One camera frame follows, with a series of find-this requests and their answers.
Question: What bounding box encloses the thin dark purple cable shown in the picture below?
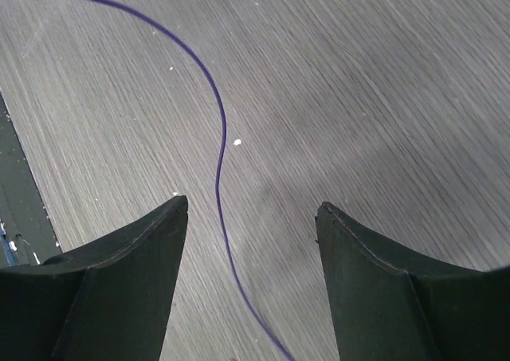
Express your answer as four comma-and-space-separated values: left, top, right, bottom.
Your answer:
18, 0, 296, 361

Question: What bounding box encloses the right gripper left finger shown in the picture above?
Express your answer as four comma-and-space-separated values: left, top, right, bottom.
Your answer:
1, 196, 188, 361

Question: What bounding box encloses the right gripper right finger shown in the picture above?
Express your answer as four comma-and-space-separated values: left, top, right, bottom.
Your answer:
316, 202, 509, 361

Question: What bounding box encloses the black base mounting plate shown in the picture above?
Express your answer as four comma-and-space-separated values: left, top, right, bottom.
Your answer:
1, 101, 61, 268

